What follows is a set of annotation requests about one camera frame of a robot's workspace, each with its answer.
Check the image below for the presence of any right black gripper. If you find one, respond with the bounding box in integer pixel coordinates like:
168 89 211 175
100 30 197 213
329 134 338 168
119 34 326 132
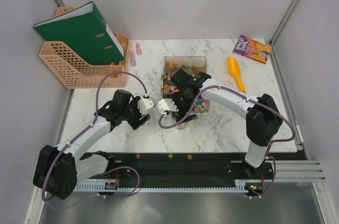
166 91 198 124

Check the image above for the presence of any clear plastic cup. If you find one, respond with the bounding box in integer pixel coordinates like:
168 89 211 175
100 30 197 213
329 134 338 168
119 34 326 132
175 122 189 130

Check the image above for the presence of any pink highlighter pen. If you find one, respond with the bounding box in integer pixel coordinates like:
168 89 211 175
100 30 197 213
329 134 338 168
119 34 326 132
136 43 142 55

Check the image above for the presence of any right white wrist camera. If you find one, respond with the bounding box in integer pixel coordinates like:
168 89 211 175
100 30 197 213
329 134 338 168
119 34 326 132
156 98 179 115

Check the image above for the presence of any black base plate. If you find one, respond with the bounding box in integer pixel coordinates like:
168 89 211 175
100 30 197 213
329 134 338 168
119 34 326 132
98 153 273 187

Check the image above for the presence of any green ring binder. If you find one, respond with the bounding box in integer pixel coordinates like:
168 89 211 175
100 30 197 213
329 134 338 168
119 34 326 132
33 2 125 66

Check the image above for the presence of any peach plastic file rack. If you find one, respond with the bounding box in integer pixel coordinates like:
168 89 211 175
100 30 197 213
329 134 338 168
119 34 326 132
39 7 129 89

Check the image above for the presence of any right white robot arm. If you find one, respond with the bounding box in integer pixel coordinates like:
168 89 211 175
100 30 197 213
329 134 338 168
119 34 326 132
168 69 282 178

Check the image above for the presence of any white slotted cable duct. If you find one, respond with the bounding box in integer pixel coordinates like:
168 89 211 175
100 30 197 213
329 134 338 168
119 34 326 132
74 179 248 193

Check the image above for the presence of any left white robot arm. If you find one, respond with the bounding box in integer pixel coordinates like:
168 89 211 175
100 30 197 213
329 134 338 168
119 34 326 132
33 89 154 199

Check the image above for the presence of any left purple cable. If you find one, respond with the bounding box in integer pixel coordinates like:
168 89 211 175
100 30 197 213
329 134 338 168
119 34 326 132
41 70 149 211

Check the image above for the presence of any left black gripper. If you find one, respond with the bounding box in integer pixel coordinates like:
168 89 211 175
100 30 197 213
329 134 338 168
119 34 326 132
121 96 150 130

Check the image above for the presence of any Roald Dahl book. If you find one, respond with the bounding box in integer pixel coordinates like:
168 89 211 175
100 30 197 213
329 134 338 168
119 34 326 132
233 35 272 64

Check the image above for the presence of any clear four-compartment candy box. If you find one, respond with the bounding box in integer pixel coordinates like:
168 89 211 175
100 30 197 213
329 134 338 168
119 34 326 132
162 56 207 98

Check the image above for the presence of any yellow plastic scoop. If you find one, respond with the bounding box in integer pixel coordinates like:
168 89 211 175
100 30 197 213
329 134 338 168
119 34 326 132
226 57 246 93

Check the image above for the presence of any purple highlighter pen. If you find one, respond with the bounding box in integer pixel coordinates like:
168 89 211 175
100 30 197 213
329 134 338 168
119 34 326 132
130 50 137 66

